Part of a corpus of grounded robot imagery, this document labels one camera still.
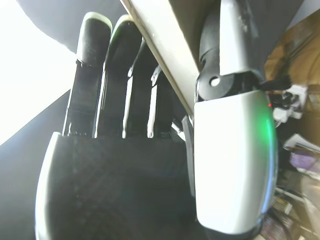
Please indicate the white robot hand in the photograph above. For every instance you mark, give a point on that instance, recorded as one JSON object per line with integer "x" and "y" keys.
{"x": 112, "y": 187}

